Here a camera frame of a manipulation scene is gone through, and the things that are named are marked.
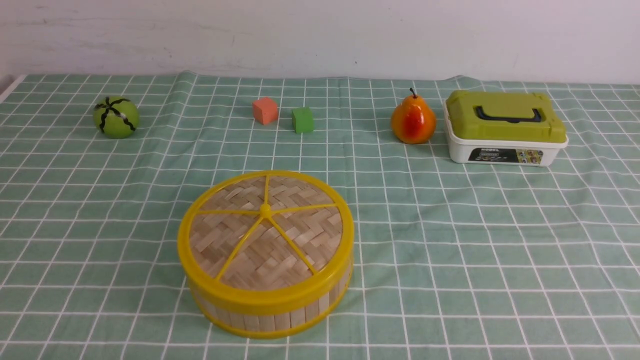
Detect yellow woven bamboo steamer lid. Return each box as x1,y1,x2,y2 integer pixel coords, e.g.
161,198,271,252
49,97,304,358
177,170,355,316

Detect bamboo steamer base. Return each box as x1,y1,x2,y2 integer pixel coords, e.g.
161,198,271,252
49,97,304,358
191,267,354,339

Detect white box with green lid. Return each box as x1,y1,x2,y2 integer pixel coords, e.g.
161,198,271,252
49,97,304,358
443,89,569,167

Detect green foam cube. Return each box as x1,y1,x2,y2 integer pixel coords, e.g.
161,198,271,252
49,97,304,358
291,107,315,133

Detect orange foam cube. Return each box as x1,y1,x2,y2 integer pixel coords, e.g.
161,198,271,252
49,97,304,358
252,96,279,126

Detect orange toy pear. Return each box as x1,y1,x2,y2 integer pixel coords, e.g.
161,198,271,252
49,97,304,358
390,88,437,145

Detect green checkered tablecloth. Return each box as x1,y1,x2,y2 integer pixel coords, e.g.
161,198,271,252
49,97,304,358
0,71,640,360

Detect green toy watermelon ball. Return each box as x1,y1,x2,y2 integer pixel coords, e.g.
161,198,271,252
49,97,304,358
93,96,140,139

